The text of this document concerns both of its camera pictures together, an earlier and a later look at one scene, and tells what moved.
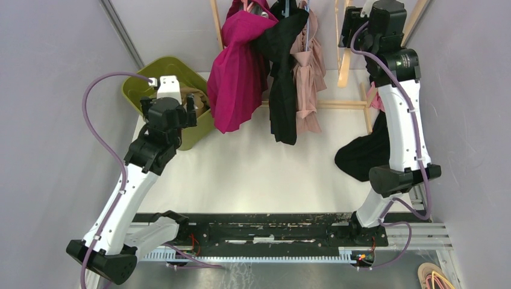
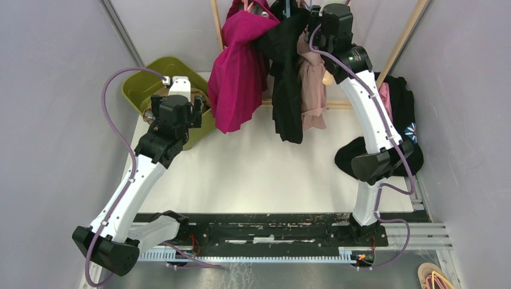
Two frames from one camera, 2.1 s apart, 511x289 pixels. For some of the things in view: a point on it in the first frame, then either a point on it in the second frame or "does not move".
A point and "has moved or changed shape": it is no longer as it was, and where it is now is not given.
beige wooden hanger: (343, 54) has moved or changed shape
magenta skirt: (238, 76) does not move
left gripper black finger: (146, 103) → (155, 105)
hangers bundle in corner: (431, 277) does not move
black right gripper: (353, 18) → (316, 17)
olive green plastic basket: (136, 88) does not move
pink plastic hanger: (245, 6) does not move
